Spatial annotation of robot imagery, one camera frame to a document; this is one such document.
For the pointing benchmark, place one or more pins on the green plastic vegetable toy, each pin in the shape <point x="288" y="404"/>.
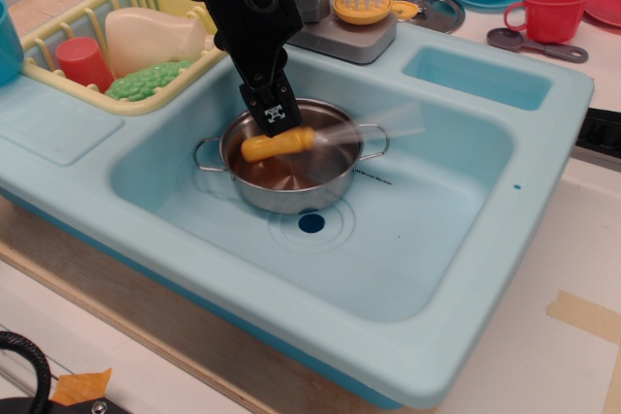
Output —
<point x="142" y="84"/>

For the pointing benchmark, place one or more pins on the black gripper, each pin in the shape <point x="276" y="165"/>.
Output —
<point x="253" y="33"/>

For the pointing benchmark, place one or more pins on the stainless steel pot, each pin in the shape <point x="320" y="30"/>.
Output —
<point x="287" y="184"/>

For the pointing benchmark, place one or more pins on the red plastic mug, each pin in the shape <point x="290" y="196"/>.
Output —
<point x="545" y="21"/>

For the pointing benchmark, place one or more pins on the cream plastic chicken toy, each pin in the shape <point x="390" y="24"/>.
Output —
<point x="138" y="38"/>

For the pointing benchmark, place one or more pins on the grey toy faucet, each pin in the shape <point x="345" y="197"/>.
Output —
<point x="325" y="33"/>

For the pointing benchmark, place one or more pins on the yellow dish brush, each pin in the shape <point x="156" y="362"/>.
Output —
<point x="368" y="12"/>

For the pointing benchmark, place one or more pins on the blue plastic cup at left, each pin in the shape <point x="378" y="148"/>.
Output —
<point x="11" y="51"/>

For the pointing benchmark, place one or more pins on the metal pot lid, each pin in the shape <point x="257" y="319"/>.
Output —
<point x="445" y="16"/>

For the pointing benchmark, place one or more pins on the black bracket at right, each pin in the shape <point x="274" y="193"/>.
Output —
<point x="601" y="132"/>

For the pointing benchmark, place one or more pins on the yellow dish drying rack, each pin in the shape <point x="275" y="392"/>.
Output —
<point x="87" y="19"/>

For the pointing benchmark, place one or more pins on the red plastic cup in rack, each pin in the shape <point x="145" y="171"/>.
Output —
<point x="82" y="60"/>

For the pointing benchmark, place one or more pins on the orange tape piece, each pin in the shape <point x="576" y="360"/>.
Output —
<point x="77" y="388"/>

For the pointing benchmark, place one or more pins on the light blue toy sink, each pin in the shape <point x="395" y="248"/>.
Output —
<point x="391" y="296"/>

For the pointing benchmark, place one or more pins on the yellow handled white toy knife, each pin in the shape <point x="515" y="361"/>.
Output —
<point x="346" y="131"/>

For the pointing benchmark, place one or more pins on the grey plastic spoon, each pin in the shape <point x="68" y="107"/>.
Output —
<point x="513" y="41"/>

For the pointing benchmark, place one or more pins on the masking tape strip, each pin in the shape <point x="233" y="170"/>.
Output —
<point x="589" y="317"/>

